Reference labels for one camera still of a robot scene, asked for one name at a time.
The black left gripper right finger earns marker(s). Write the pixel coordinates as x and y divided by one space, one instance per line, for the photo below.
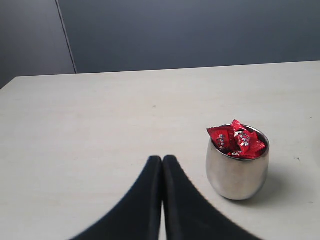
188 215

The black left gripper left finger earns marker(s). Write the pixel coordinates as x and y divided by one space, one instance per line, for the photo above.
137 216

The stainless steel cup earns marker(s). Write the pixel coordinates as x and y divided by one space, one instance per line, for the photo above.
234 178

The red candies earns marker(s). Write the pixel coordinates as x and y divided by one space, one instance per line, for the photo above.
235 140

